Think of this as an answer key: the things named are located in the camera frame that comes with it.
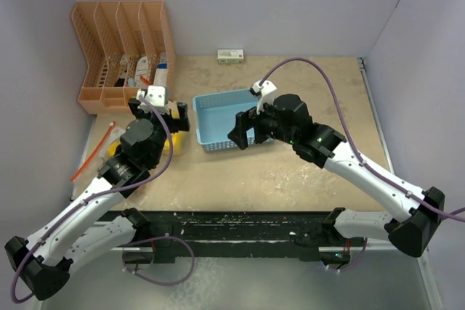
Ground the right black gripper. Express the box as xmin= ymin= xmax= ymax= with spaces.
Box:
xmin=228 ymin=95 xmax=297 ymax=150

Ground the clear zip bag orange zipper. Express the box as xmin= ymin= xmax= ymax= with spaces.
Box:
xmin=70 ymin=121 xmax=124 ymax=183

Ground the yellow bell pepper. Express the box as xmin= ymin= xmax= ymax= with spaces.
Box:
xmin=106 ymin=141 xmax=121 ymax=158

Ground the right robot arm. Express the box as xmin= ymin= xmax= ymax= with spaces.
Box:
xmin=228 ymin=94 xmax=445 ymax=258

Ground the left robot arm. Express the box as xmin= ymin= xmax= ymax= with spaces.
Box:
xmin=4 ymin=97 xmax=190 ymax=304

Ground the blue plastic basket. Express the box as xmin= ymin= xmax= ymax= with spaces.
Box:
xmin=193 ymin=89 xmax=257 ymax=152

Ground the white blue packet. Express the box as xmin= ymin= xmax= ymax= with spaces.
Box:
xmin=153 ymin=52 xmax=168 ymax=86

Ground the white striped packet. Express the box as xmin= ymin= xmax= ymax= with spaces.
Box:
xmin=134 ymin=56 xmax=150 ymax=89

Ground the black white packet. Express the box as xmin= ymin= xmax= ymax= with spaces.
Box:
xmin=113 ymin=54 xmax=128 ymax=87

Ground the small white green box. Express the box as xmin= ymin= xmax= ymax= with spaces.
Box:
xmin=217 ymin=49 xmax=244 ymax=65

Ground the orange plastic file organizer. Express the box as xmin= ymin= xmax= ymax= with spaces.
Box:
xmin=71 ymin=0 xmax=177 ymax=115

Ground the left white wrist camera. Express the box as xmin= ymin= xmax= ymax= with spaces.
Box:
xmin=136 ymin=85 xmax=169 ymax=114

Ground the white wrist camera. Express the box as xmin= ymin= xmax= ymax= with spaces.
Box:
xmin=136 ymin=85 xmax=169 ymax=114
xmin=249 ymin=81 xmax=277 ymax=115

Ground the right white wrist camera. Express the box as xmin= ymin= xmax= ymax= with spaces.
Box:
xmin=249 ymin=81 xmax=277 ymax=115

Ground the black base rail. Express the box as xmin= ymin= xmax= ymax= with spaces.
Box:
xmin=86 ymin=210 xmax=368 ymax=266

